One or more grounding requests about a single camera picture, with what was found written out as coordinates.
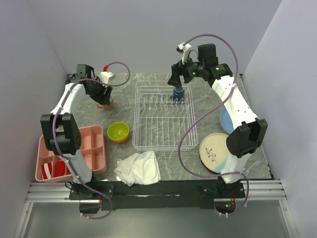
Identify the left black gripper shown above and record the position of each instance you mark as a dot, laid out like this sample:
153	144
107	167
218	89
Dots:
103	98

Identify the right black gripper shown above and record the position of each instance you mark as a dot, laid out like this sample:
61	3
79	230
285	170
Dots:
177	70

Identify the pink printed ceramic mug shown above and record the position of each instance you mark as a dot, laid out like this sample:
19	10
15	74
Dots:
108	106

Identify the dark blue ceramic mug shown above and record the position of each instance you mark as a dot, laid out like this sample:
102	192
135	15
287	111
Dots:
178	95

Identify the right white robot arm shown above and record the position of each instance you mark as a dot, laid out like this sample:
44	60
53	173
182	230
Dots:
248	129

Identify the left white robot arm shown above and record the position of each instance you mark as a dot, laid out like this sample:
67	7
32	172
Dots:
61	133

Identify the yellow-green bowl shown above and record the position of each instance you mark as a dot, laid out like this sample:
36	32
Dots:
118	127

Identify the pink compartment tray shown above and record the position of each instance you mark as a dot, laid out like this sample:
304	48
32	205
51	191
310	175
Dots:
92	148

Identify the light blue plate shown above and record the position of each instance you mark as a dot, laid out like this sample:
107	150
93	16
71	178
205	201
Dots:
225	121

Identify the white cloth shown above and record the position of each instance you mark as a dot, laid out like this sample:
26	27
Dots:
138	168

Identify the red item in tray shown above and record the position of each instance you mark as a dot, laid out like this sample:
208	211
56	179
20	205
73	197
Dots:
60	169

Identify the beige blue leaf plate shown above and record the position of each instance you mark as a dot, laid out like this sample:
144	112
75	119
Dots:
214	147

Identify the red white striped item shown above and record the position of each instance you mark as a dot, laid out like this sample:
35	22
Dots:
47	170

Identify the black base beam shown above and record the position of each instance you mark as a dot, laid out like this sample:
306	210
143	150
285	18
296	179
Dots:
204	193

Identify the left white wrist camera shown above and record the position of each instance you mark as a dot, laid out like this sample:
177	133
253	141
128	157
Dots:
105	76

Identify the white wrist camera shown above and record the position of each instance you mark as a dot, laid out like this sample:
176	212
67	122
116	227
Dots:
184	49
105	76

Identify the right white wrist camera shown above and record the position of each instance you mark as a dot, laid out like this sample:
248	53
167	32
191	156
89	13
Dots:
184	49

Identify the white wire dish rack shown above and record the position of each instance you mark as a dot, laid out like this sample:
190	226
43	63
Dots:
160	122

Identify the aluminium rail frame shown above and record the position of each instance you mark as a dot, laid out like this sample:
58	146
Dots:
59	193

